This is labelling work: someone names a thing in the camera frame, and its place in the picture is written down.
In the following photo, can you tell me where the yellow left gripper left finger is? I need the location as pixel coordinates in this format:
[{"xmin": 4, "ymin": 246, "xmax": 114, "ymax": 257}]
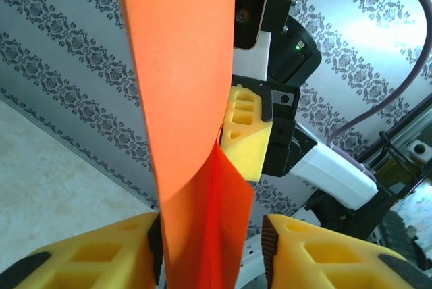
[{"xmin": 0, "ymin": 212, "xmax": 165, "ymax": 289}]

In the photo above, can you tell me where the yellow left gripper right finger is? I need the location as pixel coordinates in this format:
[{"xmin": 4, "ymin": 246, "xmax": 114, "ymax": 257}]
[{"xmin": 261, "ymin": 213, "xmax": 432, "ymax": 289}]

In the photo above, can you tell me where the orange paper sheet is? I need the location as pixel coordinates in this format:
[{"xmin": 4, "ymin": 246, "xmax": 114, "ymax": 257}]
[{"xmin": 113, "ymin": 0, "xmax": 256, "ymax": 289}]

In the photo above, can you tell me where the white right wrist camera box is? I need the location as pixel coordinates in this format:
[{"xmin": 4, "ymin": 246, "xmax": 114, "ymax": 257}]
[{"xmin": 232, "ymin": 0, "xmax": 288, "ymax": 78}]

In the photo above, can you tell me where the aluminium mounting rail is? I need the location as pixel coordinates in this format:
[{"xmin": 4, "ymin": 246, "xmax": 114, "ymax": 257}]
[{"xmin": 357, "ymin": 96, "xmax": 432, "ymax": 195}]

